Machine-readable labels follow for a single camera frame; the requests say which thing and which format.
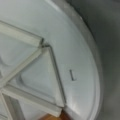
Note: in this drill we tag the rear toast bread slice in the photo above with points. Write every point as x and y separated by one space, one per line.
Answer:
50 117

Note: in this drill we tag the white round divided tray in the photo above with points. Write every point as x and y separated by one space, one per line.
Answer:
49 62

